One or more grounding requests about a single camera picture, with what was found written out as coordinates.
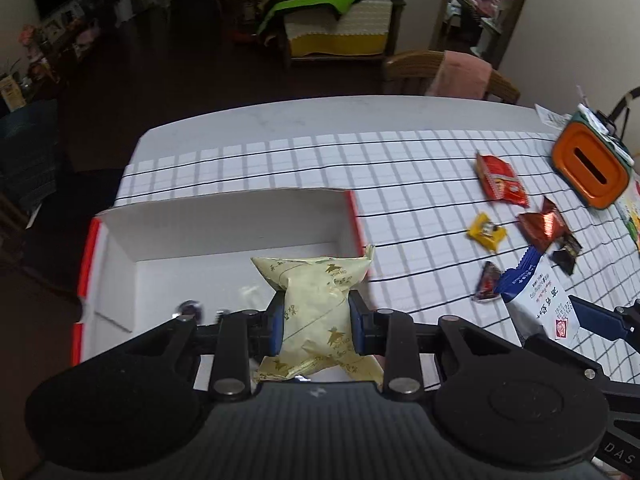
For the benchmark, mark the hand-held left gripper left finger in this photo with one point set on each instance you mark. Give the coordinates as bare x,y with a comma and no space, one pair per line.
277,327

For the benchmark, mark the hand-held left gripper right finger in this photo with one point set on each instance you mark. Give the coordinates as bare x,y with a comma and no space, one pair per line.
357,327

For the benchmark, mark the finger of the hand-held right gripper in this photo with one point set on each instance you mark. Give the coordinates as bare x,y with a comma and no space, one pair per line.
600,317
560,355

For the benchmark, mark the cream yellow snack packet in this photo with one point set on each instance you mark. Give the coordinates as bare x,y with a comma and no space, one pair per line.
315,305

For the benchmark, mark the white blue snack packet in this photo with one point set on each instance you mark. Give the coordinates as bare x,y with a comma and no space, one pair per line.
537,300

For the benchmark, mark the dark brown snack packet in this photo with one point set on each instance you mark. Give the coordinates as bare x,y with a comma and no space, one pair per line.
567,252

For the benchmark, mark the copper foil snack packet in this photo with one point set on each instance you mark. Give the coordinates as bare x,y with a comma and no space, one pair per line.
542,225

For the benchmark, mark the red white cardboard box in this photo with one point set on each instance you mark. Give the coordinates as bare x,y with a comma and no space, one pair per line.
200,230

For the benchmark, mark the small yellow snack packet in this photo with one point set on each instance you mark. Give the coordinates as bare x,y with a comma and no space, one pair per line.
485,232

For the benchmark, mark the red snack packet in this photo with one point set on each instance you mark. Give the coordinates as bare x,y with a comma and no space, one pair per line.
500,180

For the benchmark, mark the small dark triangular candy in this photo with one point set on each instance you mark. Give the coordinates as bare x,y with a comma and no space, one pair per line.
487,282

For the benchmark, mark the colourful printed cloth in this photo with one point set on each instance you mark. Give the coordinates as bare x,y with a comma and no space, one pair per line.
631,210

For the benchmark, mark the white checkered tablecloth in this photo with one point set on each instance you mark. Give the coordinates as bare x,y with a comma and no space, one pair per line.
400,185

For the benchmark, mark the orange green tissue box organizer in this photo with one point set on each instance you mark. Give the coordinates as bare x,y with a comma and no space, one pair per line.
585,160

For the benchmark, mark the wooden chair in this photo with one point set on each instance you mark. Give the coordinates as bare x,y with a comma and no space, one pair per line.
410,67

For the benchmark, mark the pink towel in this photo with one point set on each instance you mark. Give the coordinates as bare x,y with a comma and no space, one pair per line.
462,75

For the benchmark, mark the dark blue bin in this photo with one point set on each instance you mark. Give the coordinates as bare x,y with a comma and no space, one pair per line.
30,160

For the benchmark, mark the cream yellow sofa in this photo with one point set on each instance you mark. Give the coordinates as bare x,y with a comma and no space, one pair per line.
350,25

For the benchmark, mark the dark chair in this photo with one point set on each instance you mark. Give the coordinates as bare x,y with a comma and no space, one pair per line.
195,15

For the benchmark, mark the black green jacket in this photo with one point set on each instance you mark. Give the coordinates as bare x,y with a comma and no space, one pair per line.
320,2

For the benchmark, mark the bed with pink bedding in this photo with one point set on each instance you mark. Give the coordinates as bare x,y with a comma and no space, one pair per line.
480,5

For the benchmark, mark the dark television stand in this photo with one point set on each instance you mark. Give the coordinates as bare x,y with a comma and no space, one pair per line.
65,35

